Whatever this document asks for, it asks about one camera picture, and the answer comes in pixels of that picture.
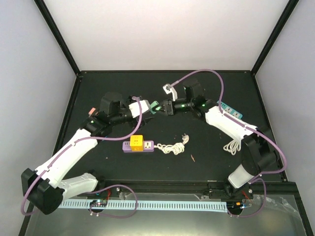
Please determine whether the green plug adapter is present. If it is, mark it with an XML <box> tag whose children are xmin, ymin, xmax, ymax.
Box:
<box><xmin>150</xmin><ymin>101</ymin><xmax>161</xmax><ymax>115</ymax></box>

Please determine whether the yellow cube socket adapter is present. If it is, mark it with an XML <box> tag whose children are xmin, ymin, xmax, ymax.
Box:
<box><xmin>129</xmin><ymin>135</ymin><xmax>144</xmax><ymax>152</ymax></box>

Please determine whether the purple power strip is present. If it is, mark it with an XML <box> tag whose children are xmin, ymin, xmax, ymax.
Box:
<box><xmin>122</xmin><ymin>141</ymin><xmax>155</xmax><ymax>153</ymax></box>

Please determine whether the small pink charger plug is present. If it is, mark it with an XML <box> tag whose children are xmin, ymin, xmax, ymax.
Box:
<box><xmin>89</xmin><ymin>108</ymin><xmax>96</xmax><ymax>116</ymax></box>

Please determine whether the teal power strip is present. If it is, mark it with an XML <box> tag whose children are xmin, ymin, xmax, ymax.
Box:
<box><xmin>217</xmin><ymin>101</ymin><xmax>243</xmax><ymax>119</ymax></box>

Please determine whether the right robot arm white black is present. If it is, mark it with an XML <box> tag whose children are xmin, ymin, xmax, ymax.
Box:
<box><xmin>154</xmin><ymin>80</ymin><xmax>279</xmax><ymax>198</ymax></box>

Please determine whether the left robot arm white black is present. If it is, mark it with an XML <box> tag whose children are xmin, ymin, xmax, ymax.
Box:
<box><xmin>21</xmin><ymin>92</ymin><xmax>151</xmax><ymax>216</ymax></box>

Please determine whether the left circuit board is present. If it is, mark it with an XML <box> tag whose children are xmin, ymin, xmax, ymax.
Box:
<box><xmin>90</xmin><ymin>199</ymin><xmax>108</xmax><ymax>207</ymax></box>

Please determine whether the circuit board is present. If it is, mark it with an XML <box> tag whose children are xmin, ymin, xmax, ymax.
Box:
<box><xmin>226</xmin><ymin>200</ymin><xmax>252</xmax><ymax>209</ymax></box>
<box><xmin>90</xmin><ymin>199</ymin><xmax>108</xmax><ymax>207</ymax></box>

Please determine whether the right circuit board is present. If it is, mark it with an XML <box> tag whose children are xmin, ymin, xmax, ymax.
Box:
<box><xmin>226</xmin><ymin>200</ymin><xmax>252</xmax><ymax>209</ymax></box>

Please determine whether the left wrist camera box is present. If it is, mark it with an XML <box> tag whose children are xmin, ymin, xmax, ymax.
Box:
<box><xmin>128</xmin><ymin>100</ymin><xmax>151</xmax><ymax>118</ymax></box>

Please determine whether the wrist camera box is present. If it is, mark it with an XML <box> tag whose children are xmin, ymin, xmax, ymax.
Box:
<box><xmin>128</xmin><ymin>100</ymin><xmax>151</xmax><ymax>118</ymax></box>
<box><xmin>162</xmin><ymin>84</ymin><xmax>178</xmax><ymax>101</ymax></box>

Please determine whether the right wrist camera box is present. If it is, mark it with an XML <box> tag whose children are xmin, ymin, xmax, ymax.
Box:
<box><xmin>162</xmin><ymin>84</ymin><xmax>178</xmax><ymax>101</ymax></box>

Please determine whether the white cord of purple strip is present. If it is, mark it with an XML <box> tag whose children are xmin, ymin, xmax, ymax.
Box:
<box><xmin>154</xmin><ymin>132</ymin><xmax>190</xmax><ymax>156</ymax></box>

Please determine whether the white cord of teal strip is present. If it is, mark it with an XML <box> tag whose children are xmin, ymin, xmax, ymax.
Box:
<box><xmin>222</xmin><ymin>139</ymin><xmax>242</xmax><ymax>156</ymax></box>

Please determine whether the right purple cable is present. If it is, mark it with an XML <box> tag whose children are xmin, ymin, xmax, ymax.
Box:
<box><xmin>169</xmin><ymin>69</ymin><xmax>288</xmax><ymax>218</ymax></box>

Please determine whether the light blue slotted cable duct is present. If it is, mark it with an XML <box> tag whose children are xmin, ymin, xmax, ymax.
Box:
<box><xmin>59</xmin><ymin>199</ymin><xmax>227</xmax><ymax>213</ymax></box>

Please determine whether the black front rail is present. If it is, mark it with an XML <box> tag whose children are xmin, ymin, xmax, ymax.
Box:
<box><xmin>36</xmin><ymin>181</ymin><xmax>298</xmax><ymax>197</ymax></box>

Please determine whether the left black frame post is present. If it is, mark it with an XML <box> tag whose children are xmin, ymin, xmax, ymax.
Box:
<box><xmin>34</xmin><ymin>0</ymin><xmax>80</xmax><ymax>76</ymax></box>

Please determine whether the black frame post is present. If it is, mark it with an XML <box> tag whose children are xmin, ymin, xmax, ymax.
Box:
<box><xmin>251</xmin><ymin>0</ymin><xmax>299</xmax><ymax>76</ymax></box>
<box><xmin>34</xmin><ymin>0</ymin><xmax>80</xmax><ymax>76</ymax></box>

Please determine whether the right black frame post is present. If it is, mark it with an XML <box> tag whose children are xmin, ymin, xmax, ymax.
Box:
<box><xmin>251</xmin><ymin>0</ymin><xmax>299</xmax><ymax>76</ymax></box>

